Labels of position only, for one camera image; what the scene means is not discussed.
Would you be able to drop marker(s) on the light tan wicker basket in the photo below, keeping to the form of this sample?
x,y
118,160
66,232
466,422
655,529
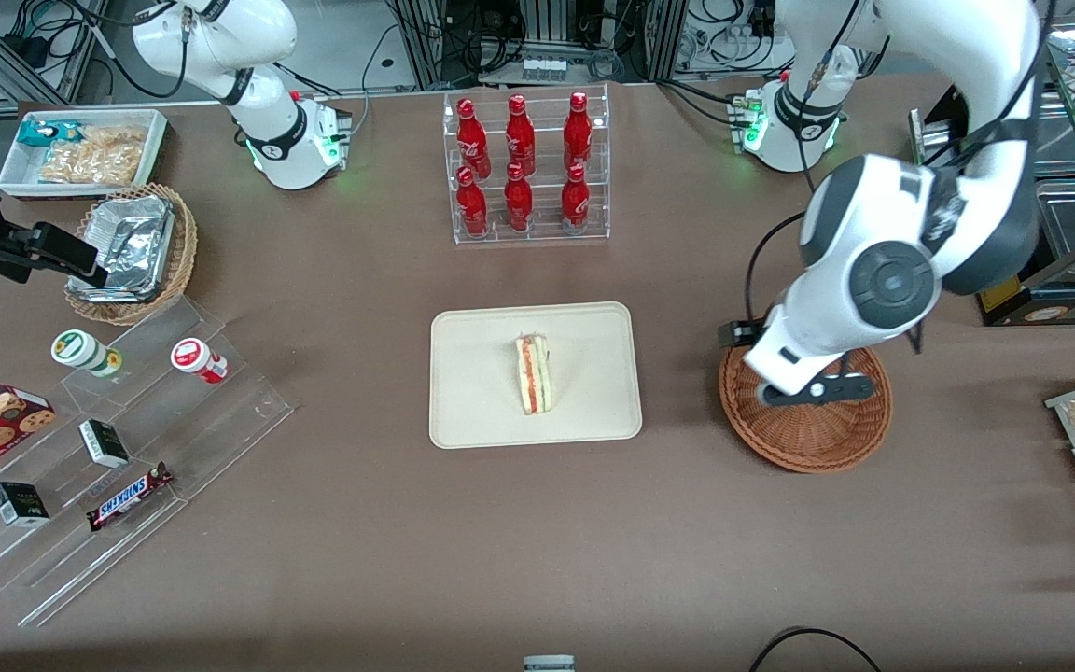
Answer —
x,y
185,247

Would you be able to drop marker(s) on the white power strip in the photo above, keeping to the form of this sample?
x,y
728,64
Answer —
x,y
545,69

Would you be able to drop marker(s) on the teal snack packet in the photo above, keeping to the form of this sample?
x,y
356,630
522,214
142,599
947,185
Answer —
x,y
38,132

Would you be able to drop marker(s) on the small black box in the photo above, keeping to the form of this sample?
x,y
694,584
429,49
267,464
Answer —
x,y
20,504
104,443

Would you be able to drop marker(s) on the triangular sandwich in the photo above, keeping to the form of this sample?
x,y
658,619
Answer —
x,y
533,378

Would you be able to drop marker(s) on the beige plastic tray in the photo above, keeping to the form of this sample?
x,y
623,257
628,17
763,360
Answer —
x,y
481,392

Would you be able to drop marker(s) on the brown round wicker basket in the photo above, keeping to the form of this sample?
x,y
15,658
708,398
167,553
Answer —
x,y
799,439

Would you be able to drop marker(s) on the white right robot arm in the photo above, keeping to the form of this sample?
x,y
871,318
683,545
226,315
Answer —
x,y
220,37

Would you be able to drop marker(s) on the red cola bottle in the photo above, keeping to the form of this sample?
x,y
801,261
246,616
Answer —
x,y
520,131
471,135
578,131
518,201
471,203
575,199

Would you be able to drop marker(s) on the white rectangular bin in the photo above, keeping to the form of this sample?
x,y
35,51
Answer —
x,y
13,177

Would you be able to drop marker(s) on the clear bag of chips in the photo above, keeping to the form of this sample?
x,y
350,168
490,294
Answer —
x,y
99,159

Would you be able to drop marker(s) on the green and white cup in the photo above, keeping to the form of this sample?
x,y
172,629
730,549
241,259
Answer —
x,y
80,350

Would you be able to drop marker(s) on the clear acrylic bottle rack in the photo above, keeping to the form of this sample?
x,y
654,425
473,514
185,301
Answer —
x,y
542,233

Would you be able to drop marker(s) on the aluminium foil container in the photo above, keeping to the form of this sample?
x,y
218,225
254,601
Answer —
x,y
132,243

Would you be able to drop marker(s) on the clear acrylic step shelf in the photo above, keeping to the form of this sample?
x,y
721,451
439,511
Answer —
x,y
174,439

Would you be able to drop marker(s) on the red and white cup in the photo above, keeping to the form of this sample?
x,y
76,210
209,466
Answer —
x,y
194,357

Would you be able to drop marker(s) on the snickers chocolate bar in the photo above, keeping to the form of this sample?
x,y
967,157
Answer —
x,y
127,496

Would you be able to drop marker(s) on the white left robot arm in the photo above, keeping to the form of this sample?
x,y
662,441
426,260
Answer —
x,y
967,37

